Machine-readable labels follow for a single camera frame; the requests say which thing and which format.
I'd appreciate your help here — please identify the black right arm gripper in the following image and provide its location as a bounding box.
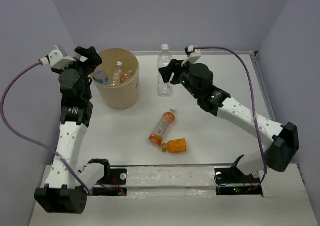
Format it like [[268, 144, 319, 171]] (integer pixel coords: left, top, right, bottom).
[[160, 58, 201, 100]]

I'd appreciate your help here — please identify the clear crushed plastic bottle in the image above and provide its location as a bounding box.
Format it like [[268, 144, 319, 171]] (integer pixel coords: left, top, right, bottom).
[[157, 44, 173, 97]]

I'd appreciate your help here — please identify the clear bottle blue cap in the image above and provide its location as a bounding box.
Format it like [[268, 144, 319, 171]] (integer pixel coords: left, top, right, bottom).
[[93, 69, 108, 85]]

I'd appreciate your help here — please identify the orange bottle with white cap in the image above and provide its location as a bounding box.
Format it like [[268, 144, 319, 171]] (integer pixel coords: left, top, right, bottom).
[[119, 70, 134, 84]]

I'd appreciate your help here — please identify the tall orange juice bottle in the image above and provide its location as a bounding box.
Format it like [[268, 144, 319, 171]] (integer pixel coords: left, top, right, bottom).
[[148, 109, 176, 146]]

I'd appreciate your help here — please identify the short orange bottle yellow cap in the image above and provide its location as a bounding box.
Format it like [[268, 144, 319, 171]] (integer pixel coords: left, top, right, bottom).
[[160, 138, 187, 153]]

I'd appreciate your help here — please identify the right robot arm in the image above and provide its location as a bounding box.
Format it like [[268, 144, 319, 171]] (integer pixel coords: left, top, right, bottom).
[[158, 59, 300, 183]]

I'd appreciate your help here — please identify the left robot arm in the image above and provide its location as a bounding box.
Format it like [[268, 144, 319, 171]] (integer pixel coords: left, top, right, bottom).
[[34, 46, 111, 214]]

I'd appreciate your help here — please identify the beige plastic bin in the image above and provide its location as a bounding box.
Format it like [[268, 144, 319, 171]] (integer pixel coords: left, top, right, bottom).
[[93, 48, 140, 109]]

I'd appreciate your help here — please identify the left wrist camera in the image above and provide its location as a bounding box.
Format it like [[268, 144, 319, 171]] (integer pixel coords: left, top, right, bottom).
[[39, 45, 76, 70]]

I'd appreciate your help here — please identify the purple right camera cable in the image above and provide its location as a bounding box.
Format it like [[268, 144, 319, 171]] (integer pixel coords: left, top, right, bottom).
[[192, 45, 269, 194]]

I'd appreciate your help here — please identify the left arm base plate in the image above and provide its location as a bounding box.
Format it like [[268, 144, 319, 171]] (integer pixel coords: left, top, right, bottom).
[[92, 167, 128, 196]]

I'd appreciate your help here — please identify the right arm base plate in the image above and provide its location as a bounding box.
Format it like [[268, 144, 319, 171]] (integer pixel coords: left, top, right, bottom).
[[214, 167, 263, 196]]

